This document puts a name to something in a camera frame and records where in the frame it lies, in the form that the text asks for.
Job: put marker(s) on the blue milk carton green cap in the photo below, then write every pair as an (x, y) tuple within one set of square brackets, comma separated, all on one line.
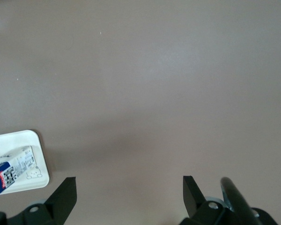
[(4, 173)]

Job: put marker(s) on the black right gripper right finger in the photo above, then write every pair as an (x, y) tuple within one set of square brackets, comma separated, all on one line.
[(194, 206)]

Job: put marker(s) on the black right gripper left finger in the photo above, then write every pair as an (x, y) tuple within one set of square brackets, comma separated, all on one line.
[(61, 204)]

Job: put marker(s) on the cream tray with bear print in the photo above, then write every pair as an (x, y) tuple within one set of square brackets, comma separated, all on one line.
[(18, 140)]

